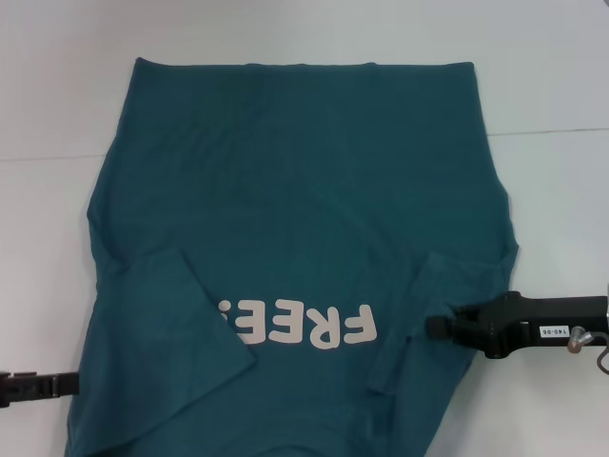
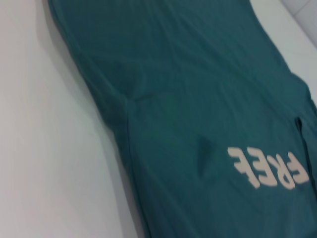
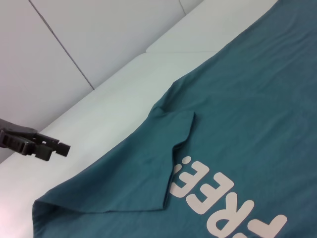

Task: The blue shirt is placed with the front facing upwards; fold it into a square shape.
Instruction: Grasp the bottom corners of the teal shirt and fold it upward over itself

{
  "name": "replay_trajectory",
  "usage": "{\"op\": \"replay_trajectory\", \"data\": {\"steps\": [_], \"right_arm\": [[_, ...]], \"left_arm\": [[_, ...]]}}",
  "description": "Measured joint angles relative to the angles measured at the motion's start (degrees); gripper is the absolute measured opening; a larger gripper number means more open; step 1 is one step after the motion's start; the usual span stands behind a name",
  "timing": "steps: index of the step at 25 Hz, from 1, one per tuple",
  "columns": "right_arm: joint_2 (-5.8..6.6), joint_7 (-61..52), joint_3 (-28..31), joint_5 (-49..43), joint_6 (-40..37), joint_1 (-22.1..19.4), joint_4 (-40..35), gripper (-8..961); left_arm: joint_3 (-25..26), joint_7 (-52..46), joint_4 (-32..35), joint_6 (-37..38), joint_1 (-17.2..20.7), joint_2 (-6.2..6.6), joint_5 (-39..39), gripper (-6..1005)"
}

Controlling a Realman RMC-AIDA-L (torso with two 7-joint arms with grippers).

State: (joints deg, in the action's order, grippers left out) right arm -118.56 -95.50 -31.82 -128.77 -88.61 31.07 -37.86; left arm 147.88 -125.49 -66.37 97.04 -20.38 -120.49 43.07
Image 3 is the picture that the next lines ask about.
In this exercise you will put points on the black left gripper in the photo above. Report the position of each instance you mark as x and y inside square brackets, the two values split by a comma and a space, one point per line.
[15, 138]

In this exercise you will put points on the teal blue FREE t-shirt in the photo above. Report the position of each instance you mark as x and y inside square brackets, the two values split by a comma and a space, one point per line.
[223, 111]

